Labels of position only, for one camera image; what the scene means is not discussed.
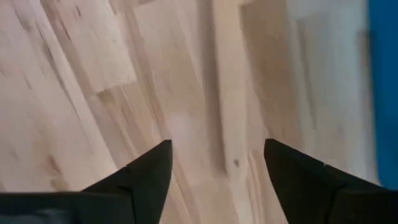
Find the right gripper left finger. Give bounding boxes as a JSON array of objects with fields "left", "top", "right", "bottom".
[{"left": 82, "top": 139, "right": 174, "bottom": 224}]

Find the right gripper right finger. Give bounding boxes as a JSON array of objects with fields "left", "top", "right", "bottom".
[{"left": 264, "top": 139, "right": 386, "bottom": 224}]

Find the blue plastic bin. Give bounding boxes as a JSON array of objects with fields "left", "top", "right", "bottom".
[{"left": 368, "top": 0, "right": 398, "bottom": 190}]

